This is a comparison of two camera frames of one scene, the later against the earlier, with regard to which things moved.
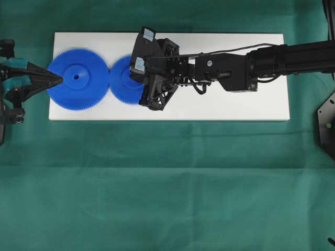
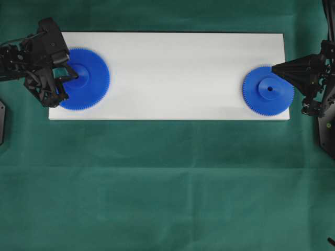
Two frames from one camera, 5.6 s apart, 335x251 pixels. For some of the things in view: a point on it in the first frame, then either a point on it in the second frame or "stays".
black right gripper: (148, 50) to (303, 71)
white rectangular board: (270, 102) stays
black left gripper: (41, 78) to (47, 48)
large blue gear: (86, 79) stays
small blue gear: (124, 88) to (266, 93)
